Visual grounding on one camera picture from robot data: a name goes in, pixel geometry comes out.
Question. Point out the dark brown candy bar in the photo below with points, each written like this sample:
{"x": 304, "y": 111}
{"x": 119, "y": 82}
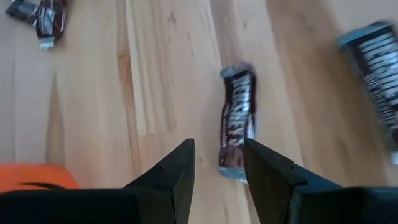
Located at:
{"x": 21, "y": 11}
{"x": 379, "y": 68}
{"x": 237, "y": 102}
{"x": 49, "y": 21}

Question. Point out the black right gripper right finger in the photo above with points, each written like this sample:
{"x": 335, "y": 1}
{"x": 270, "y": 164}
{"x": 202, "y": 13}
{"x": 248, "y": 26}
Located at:
{"x": 273, "y": 186}

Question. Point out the orange plastic basket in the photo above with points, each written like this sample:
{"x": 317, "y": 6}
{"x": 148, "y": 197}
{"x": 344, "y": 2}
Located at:
{"x": 31, "y": 175}

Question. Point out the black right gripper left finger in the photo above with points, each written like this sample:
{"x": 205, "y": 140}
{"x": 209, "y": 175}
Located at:
{"x": 174, "y": 186}

